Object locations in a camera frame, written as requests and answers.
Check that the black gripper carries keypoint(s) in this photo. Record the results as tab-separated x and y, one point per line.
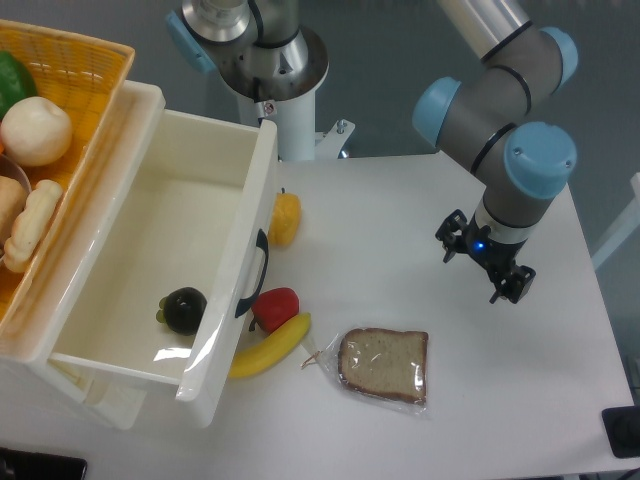
491	245

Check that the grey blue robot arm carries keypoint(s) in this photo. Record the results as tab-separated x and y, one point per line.
274	66

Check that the white top drawer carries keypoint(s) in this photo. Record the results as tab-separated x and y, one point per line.
190	219

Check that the white drawer cabinet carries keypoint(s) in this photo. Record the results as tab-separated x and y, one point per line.
30	379

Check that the bread slice in plastic bag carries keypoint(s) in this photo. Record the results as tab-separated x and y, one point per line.
378	365

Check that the yellow bell pepper toy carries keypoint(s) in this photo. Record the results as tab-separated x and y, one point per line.
286	217

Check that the yellow banana toy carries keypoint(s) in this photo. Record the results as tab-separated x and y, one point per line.
262	356

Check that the red bell pepper toy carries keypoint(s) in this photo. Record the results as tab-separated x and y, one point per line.
274	308

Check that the black device bottom right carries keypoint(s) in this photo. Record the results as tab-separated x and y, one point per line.
622	430

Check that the dark mangosteen toy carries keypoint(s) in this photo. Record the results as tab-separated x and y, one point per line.
182	310

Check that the orange woven basket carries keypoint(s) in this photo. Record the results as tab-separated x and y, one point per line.
58	90

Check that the beige bread roll toy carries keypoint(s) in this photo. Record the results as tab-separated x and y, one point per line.
29	226

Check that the white peach toy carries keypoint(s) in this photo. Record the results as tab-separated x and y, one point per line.
36	132

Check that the beige pastry toy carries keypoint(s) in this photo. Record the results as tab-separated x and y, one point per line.
13	199

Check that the green pepper toy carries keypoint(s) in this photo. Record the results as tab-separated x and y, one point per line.
16	83

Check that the black object bottom left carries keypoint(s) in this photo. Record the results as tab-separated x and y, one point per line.
22	465

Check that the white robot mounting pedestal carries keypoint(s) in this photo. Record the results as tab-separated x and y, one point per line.
298	139

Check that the dark blue drawer handle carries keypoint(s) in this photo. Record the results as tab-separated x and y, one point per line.
257	274

